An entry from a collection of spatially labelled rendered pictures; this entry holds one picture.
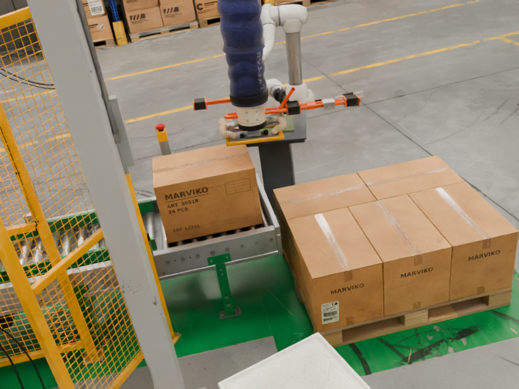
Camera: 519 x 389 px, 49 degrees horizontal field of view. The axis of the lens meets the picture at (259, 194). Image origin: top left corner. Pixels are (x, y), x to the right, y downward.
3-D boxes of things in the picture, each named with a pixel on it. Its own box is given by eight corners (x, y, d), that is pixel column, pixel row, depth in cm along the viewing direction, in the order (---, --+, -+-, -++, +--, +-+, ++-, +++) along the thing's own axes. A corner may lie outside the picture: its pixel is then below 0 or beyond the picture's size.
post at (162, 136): (184, 252, 430) (156, 133, 379) (184, 247, 436) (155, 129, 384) (193, 250, 431) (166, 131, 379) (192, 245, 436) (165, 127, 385)
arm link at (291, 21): (284, 109, 426) (313, 106, 425) (286, 116, 411) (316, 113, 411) (276, 3, 389) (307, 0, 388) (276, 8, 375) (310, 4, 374)
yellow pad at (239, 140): (226, 147, 327) (225, 139, 324) (225, 140, 336) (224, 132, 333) (284, 139, 328) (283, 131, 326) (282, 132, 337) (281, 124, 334)
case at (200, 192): (167, 243, 345) (153, 187, 325) (164, 210, 380) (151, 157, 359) (262, 223, 351) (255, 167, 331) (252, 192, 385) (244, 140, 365)
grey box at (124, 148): (86, 174, 232) (65, 107, 217) (87, 169, 237) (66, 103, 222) (134, 165, 234) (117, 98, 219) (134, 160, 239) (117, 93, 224)
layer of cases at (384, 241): (317, 333, 322) (312, 278, 301) (279, 236, 407) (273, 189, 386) (512, 286, 334) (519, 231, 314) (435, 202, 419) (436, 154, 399)
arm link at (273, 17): (259, 22, 376) (279, 20, 376) (257, 0, 382) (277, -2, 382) (260, 34, 388) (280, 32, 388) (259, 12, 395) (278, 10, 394)
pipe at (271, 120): (225, 140, 327) (224, 130, 324) (223, 123, 348) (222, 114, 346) (283, 132, 328) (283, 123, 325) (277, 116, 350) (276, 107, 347)
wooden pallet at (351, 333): (319, 350, 329) (317, 333, 322) (280, 252, 414) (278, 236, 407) (510, 304, 341) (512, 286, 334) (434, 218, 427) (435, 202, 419)
